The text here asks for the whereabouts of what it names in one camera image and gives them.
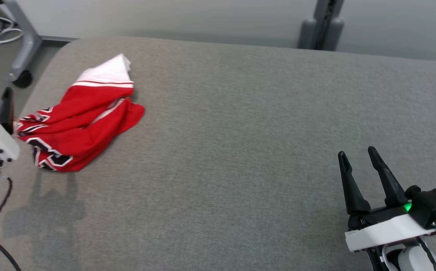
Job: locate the grey metal cart frame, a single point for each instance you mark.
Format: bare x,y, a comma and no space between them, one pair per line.
28,37

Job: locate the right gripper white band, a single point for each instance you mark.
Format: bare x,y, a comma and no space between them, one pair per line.
383,227

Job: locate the red white basketball jersey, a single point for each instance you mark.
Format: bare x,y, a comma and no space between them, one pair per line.
90,124

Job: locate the grey cylinder bumper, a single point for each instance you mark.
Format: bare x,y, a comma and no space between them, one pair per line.
307,34
336,35

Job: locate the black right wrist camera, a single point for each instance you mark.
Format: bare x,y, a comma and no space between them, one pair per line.
432,205

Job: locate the black caster wheel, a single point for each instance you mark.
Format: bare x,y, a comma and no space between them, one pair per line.
23,79

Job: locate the grey metal post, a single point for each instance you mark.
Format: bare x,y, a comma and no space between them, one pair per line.
327,11

